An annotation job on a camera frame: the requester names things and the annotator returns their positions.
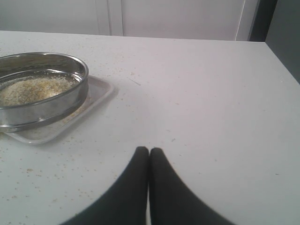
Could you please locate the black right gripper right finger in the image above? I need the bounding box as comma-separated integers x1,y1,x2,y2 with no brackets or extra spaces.
149,148,232,225

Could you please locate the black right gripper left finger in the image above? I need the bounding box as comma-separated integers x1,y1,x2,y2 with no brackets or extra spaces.
64,147,150,225

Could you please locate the round stainless steel sieve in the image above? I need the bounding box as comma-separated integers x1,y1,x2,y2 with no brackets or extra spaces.
0,52,89,133

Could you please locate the yellow grain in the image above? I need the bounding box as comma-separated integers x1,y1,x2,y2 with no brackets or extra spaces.
0,74,78,106

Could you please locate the white plastic tray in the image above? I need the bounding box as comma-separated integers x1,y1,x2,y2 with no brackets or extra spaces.
5,76,116,145

